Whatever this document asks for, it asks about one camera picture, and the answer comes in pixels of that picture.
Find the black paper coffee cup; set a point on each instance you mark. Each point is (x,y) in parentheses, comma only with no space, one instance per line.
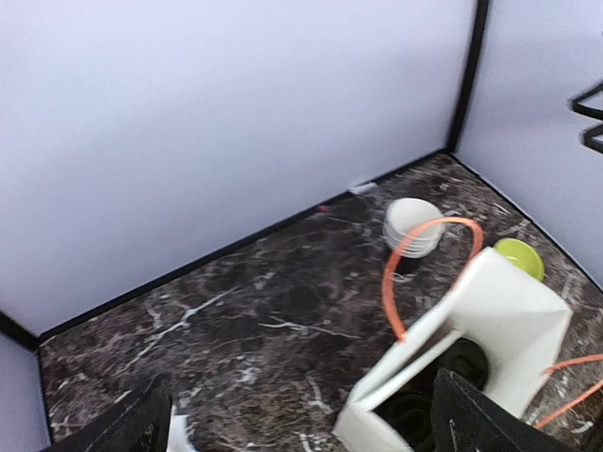
(468,360)
(409,414)

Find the white tape piece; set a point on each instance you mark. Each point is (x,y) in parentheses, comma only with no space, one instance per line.
(362,189)

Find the stack of paper coffee cups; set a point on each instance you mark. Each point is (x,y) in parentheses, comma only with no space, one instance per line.
(401,217)

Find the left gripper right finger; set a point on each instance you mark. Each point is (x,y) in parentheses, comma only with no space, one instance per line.
(464,419)

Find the green bowl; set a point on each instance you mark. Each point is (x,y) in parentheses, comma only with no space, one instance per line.
(522,255)

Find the right black frame post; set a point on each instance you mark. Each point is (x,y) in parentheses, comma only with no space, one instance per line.
(471,67)

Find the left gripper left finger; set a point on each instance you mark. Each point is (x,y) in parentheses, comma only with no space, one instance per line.
(139,422)

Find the single white straw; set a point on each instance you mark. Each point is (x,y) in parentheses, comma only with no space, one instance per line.
(177,440)

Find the left black frame post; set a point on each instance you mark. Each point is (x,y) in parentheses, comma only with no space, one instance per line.
(17,333)

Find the white paper gift bag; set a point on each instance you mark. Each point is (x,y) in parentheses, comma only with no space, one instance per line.
(497,329)

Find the black frame post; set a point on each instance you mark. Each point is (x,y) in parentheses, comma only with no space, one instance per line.
(471,67)
(17,333)

